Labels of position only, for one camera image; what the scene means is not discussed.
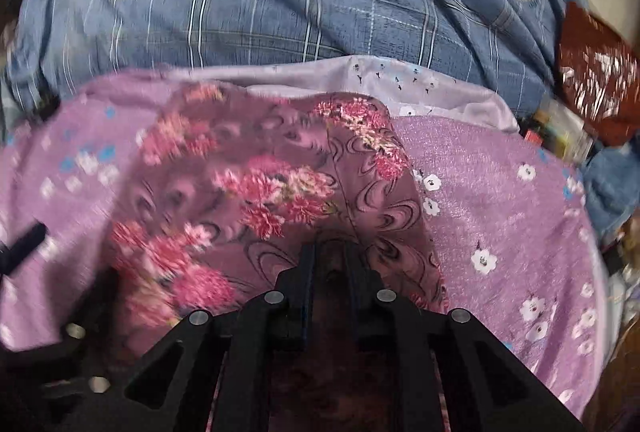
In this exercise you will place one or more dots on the pale lilac dotted cloth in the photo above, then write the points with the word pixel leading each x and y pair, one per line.
pixel 450 104

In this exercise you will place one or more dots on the red plastic bag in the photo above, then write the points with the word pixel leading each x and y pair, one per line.
pixel 597 77

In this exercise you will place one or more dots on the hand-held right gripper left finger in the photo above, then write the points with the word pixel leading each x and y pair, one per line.
pixel 250 352

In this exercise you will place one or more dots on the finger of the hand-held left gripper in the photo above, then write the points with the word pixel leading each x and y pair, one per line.
pixel 22 247
pixel 85 362

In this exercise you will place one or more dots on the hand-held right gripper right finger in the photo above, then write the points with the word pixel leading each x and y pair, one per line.
pixel 415 352

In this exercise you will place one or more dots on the blue denim garment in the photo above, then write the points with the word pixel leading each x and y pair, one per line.
pixel 612 184

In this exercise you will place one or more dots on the purple floral blanket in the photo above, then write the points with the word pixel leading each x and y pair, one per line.
pixel 495 197

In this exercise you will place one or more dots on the maroon pink floral shirt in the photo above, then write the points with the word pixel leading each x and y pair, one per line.
pixel 260 192

